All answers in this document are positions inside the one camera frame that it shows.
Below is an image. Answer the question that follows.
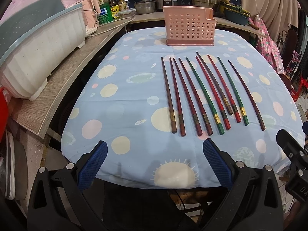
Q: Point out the green chopstick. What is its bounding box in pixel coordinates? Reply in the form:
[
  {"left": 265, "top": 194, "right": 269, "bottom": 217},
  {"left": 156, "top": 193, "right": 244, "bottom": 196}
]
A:
[
  {"left": 217, "top": 57, "right": 249, "bottom": 126},
  {"left": 186, "top": 57, "right": 224, "bottom": 135}
]

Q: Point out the brown chopstick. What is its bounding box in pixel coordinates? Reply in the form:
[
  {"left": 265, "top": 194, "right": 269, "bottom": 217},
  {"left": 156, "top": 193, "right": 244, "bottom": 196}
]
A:
[
  {"left": 196, "top": 52, "right": 233, "bottom": 115},
  {"left": 161, "top": 57, "right": 177, "bottom": 134}
]

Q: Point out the maroon chopstick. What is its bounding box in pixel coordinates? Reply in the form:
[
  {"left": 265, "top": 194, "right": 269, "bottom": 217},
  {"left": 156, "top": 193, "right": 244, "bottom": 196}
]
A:
[{"left": 228, "top": 59, "right": 266, "bottom": 131}]

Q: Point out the blue planet-print tablecloth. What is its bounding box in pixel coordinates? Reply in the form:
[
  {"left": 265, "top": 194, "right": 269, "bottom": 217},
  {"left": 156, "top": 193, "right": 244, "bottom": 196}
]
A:
[{"left": 61, "top": 27, "right": 305, "bottom": 189}]

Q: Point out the white dish rack bin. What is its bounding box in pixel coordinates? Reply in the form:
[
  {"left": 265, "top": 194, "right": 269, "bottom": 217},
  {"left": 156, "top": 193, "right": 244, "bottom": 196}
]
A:
[{"left": 1, "top": 4, "right": 86, "bottom": 101}]

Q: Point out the pink floral garment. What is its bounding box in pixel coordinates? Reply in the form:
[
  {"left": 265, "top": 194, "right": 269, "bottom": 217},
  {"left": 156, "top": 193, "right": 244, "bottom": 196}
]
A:
[{"left": 249, "top": 15, "right": 285, "bottom": 74}]

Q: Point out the pink perforated utensil holder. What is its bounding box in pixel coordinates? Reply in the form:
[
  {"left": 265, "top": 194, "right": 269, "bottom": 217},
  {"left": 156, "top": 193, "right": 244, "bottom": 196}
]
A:
[{"left": 163, "top": 6, "right": 217, "bottom": 46}]

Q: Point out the blue bowl with vegetables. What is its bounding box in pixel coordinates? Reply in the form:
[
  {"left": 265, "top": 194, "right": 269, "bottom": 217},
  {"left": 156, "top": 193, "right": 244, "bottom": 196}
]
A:
[{"left": 224, "top": 3, "right": 251, "bottom": 26}]

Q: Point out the grey-blue bin lid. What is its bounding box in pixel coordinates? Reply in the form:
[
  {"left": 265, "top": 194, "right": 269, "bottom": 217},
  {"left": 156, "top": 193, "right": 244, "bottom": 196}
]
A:
[{"left": 0, "top": 0, "right": 65, "bottom": 57}]

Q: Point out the clear plastic food container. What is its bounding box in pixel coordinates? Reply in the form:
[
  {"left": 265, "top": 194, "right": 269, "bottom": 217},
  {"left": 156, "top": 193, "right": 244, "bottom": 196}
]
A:
[{"left": 117, "top": 8, "right": 136, "bottom": 19}]

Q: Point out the pink electric kettle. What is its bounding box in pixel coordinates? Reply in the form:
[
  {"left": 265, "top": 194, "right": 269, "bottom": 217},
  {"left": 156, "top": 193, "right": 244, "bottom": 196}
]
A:
[{"left": 80, "top": 0, "right": 100, "bottom": 29}]

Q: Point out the yellow snack packet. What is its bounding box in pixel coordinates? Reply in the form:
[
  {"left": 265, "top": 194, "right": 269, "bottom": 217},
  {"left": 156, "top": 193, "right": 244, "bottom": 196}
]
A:
[{"left": 110, "top": 5, "right": 120, "bottom": 15}]

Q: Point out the yellow oil bottle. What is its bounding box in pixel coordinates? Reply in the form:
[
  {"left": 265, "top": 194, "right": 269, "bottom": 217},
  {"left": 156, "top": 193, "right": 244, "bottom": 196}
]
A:
[{"left": 118, "top": 0, "right": 127, "bottom": 11}]

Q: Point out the small steel pot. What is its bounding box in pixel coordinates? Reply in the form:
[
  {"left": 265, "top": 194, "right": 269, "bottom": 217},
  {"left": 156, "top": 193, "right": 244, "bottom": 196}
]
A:
[{"left": 134, "top": 0, "right": 156, "bottom": 15}]

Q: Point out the beige curtain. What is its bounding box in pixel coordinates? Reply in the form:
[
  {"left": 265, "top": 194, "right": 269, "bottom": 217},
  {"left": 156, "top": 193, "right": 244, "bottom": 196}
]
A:
[{"left": 241, "top": 0, "right": 300, "bottom": 41}]

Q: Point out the white power cable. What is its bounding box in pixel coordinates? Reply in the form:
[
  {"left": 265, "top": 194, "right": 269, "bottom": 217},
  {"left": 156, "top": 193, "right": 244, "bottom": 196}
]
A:
[{"left": 82, "top": 9, "right": 136, "bottom": 36}]

